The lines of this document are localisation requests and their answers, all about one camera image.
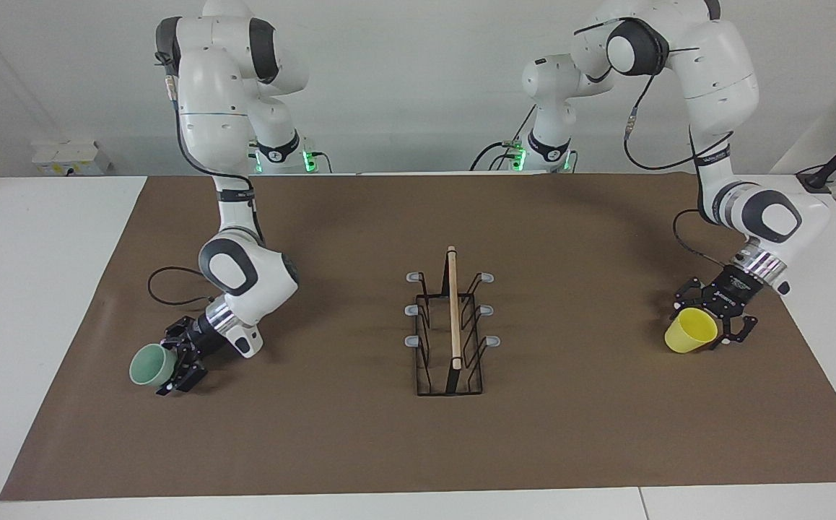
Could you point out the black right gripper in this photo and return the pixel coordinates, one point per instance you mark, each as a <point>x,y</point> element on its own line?
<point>205,336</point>

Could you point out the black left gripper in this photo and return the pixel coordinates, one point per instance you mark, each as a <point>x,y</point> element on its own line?
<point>734,292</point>

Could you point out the yellow plastic cup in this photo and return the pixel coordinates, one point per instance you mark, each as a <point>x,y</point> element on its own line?
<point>691,331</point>

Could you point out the pale green plastic cup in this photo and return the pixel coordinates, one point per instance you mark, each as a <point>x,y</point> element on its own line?
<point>151,365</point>

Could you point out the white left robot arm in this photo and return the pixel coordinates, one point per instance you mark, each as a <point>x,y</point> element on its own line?
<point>721,79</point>

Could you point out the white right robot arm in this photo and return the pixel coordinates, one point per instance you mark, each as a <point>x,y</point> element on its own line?
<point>216,94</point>

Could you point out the brown table mat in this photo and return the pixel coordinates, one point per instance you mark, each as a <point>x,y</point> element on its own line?
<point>360,448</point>

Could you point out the white wall socket box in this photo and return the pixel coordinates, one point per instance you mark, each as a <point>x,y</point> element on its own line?
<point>71,159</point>

